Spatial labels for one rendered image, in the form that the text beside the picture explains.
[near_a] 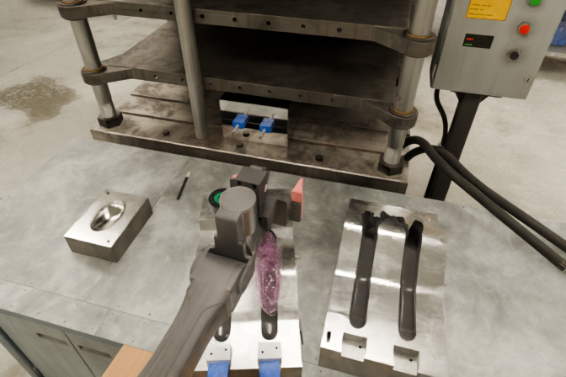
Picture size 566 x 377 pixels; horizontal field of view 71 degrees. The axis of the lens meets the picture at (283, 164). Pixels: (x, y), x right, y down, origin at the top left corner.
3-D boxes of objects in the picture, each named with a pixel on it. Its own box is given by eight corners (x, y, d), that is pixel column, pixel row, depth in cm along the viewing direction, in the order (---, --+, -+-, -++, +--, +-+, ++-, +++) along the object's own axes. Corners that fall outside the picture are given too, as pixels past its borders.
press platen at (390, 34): (434, 103, 120) (451, 41, 108) (67, 56, 147) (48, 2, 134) (429, 13, 183) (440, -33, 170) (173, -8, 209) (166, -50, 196)
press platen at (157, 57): (417, 163, 135) (429, 119, 124) (88, 110, 161) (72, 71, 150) (419, 61, 197) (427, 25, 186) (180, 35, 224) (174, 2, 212)
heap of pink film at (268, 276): (284, 315, 93) (284, 297, 88) (208, 318, 93) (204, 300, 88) (280, 231, 113) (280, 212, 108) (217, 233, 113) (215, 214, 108)
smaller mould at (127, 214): (117, 262, 112) (110, 246, 108) (72, 252, 115) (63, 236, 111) (152, 213, 127) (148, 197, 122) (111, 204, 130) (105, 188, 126)
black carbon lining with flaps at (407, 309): (415, 348, 86) (425, 326, 80) (342, 330, 90) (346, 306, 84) (417, 230, 112) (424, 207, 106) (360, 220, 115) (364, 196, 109)
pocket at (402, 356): (415, 380, 83) (419, 373, 80) (389, 374, 84) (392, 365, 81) (415, 358, 86) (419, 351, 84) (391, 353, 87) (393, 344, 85)
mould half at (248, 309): (301, 378, 88) (302, 354, 81) (183, 382, 87) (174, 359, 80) (290, 214, 127) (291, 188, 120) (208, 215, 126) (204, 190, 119)
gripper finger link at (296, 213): (279, 161, 78) (260, 192, 71) (314, 169, 76) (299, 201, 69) (279, 187, 82) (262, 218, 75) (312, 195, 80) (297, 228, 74)
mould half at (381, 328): (437, 398, 85) (455, 370, 76) (317, 365, 90) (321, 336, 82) (432, 227, 122) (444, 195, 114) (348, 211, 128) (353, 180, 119)
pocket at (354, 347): (363, 366, 85) (365, 358, 83) (339, 360, 86) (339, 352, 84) (365, 346, 88) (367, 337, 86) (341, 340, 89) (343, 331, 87)
